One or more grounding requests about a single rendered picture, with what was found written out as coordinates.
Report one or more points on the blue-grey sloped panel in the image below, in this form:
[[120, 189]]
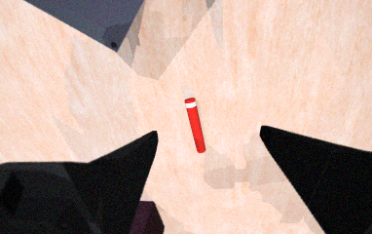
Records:
[[106, 21]]

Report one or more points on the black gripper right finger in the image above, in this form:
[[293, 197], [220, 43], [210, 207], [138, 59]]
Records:
[[333, 180]]

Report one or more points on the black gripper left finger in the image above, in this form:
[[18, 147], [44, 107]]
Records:
[[106, 190]]

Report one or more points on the red peg with grey band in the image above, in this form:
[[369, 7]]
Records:
[[195, 123]]

